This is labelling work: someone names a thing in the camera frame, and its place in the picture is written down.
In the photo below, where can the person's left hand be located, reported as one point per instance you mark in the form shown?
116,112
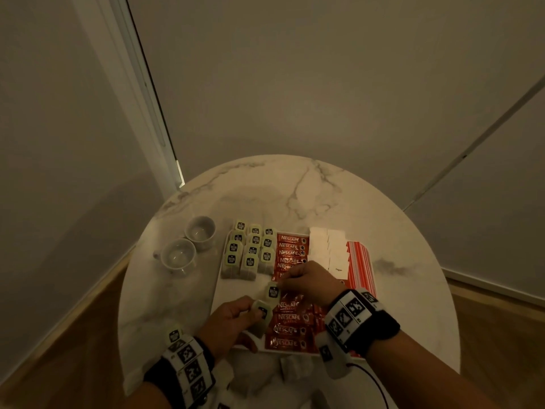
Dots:
221,325

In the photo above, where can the person's right hand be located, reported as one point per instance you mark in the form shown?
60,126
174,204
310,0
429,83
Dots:
313,283

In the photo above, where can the person's left fingers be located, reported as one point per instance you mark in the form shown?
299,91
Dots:
240,305

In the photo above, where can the person's right fingers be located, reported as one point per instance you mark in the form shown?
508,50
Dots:
291,279

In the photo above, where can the pale green tea bag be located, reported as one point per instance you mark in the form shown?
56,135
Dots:
174,335
260,319
273,292

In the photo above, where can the person's left forearm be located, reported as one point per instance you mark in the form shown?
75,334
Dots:
147,398

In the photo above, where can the person's right forearm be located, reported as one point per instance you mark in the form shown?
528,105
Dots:
425,376

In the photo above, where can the white rectangular tray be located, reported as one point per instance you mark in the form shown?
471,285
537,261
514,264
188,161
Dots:
223,293

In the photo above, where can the pile of red coffee sachets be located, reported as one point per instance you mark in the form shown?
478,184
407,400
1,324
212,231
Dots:
291,325

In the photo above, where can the pile of white sugar packets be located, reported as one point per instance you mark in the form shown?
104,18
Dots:
330,249

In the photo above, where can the rows of green tea sachets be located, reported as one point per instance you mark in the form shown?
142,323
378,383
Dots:
249,251

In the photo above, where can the row of red striped packets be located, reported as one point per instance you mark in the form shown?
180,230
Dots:
362,268

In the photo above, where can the right wrist tracker band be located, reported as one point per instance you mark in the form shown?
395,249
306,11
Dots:
355,321

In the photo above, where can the wrist tracker band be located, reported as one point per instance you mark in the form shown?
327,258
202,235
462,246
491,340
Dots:
355,321
191,370

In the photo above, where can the white ceramic cup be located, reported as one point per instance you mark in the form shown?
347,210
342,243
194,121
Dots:
178,254
200,232

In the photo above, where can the left wrist tracker band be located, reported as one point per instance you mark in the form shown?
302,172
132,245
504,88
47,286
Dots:
191,370

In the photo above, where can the white paper packet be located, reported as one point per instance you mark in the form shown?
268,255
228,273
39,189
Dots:
296,367

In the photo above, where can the white door frame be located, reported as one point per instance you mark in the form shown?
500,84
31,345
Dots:
136,89

